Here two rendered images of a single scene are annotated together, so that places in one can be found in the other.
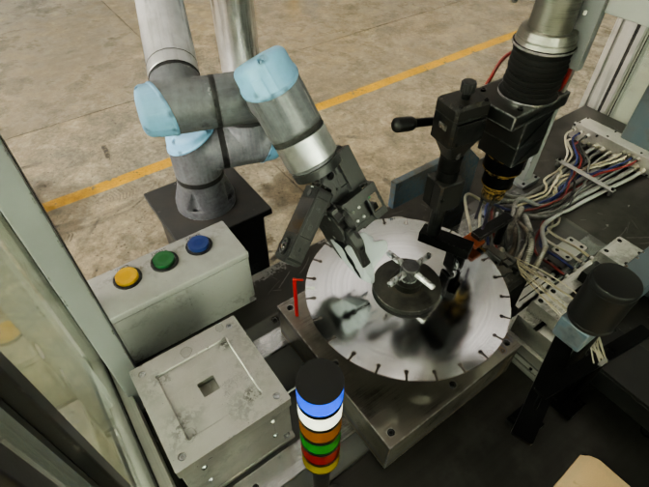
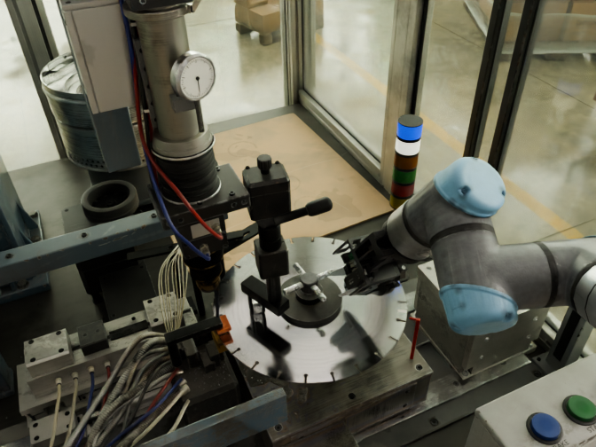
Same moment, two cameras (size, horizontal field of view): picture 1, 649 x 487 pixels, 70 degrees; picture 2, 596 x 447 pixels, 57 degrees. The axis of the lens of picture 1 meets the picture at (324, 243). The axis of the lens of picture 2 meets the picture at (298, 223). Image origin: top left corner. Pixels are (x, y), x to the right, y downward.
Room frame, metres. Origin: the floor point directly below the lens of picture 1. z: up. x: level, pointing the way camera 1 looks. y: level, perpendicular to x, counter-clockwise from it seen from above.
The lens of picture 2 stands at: (1.10, -0.01, 1.65)
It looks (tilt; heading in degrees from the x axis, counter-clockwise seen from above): 40 degrees down; 192
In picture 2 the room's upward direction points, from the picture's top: 2 degrees counter-clockwise
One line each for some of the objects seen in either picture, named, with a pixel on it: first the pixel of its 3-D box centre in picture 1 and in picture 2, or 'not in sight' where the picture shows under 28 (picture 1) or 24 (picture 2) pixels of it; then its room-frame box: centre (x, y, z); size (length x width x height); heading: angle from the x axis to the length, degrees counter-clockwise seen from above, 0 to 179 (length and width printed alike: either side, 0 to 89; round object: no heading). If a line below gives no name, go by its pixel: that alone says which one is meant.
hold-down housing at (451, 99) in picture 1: (453, 150); (268, 219); (0.53, -0.18, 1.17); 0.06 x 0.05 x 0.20; 117
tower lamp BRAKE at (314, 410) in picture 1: (320, 387); (410, 128); (0.20, 0.00, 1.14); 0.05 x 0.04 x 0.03; 36
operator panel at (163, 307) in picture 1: (177, 291); (559, 428); (0.56, 0.29, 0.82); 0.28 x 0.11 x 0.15; 126
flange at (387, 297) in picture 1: (407, 282); (309, 294); (0.47, -0.13, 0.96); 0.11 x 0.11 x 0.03
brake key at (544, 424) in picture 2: (199, 245); (544, 428); (0.61, 0.24, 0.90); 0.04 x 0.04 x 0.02
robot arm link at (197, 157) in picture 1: (196, 146); not in sight; (0.92, 0.30, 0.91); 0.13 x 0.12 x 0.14; 107
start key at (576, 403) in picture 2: (164, 261); (580, 410); (0.57, 0.30, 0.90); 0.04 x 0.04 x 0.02
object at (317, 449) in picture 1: (320, 429); (404, 171); (0.20, 0.00, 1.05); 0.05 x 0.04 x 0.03; 36
